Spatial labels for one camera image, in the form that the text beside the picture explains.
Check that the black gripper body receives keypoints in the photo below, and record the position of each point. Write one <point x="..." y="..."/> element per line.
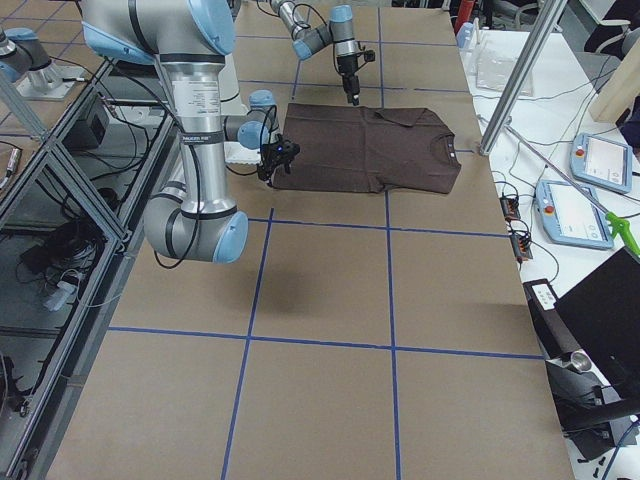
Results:
<point x="274" y="158"/>
<point x="347" y="66"/>

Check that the dark brown t-shirt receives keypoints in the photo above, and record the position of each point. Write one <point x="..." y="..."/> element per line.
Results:
<point x="367" y="150"/>

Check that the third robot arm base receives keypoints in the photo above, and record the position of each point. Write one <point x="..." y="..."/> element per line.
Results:
<point x="25" y="62"/>

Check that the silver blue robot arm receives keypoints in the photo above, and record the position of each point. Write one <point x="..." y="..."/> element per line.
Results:
<point x="193" y="217"/>
<point x="338" y="32"/>

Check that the red cylinder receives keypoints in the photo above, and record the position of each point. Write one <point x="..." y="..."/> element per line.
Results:
<point x="465" y="9"/>

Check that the clear plastic tray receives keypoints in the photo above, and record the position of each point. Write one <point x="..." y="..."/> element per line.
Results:
<point x="493" y="69"/>

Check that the black orange connector board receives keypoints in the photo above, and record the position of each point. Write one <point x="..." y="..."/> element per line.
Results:
<point x="510" y="208"/>

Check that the near teach pendant tablet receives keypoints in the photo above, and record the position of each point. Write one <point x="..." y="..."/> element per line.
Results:
<point x="569" y="218"/>

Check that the teach pendant tablet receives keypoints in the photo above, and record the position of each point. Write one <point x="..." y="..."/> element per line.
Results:
<point x="569" y="218"/>
<point x="602" y="162"/>

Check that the far teach pendant tablet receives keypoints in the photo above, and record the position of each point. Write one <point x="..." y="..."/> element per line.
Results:
<point x="602" y="162"/>

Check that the beige wooden beam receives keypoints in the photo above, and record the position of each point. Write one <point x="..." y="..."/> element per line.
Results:
<point x="622" y="88"/>

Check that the black box with white label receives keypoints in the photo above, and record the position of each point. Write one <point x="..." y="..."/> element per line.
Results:
<point x="553" y="334"/>

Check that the black monitor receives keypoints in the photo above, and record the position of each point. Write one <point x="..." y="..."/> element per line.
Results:
<point x="602" y="314"/>

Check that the small silver metal cup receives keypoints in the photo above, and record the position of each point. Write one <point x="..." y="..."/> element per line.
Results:
<point x="579" y="362"/>

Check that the white pedestal column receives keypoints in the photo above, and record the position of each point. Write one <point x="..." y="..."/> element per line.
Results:
<point x="236" y="159"/>

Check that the aluminium frame post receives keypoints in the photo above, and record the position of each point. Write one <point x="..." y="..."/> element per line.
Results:
<point x="548" y="16"/>

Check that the aluminium frame side rail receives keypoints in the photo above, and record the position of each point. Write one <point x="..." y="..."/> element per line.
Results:
<point x="71" y="218"/>

